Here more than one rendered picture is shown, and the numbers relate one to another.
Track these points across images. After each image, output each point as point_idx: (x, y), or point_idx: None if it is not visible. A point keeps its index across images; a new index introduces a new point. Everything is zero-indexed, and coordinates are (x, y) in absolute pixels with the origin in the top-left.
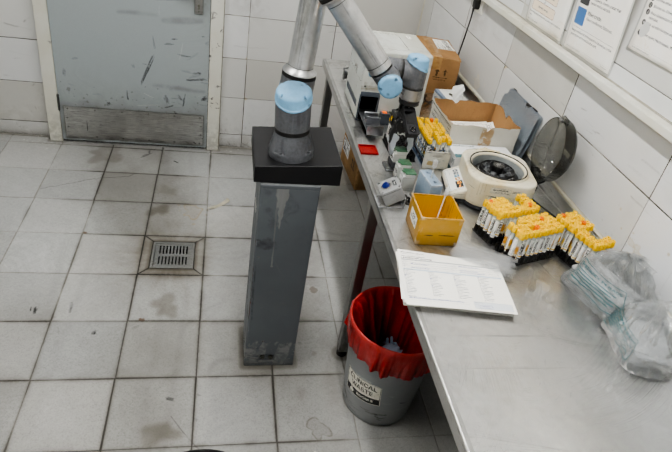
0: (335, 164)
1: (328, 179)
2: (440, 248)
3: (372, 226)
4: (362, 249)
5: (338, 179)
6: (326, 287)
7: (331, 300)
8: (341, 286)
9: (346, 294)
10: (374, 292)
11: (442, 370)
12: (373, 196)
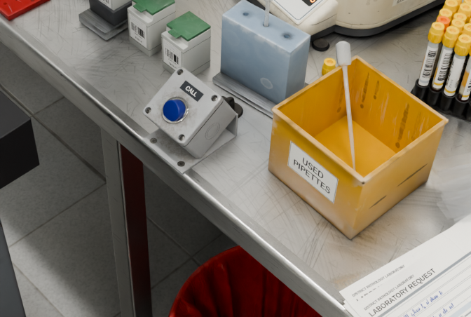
0: (5, 123)
1: (5, 170)
2: (406, 209)
3: (136, 181)
4: (130, 234)
5: (31, 153)
6: (18, 273)
7: (48, 297)
8: (45, 252)
9: (66, 263)
10: (190, 294)
11: None
12: (141, 142)
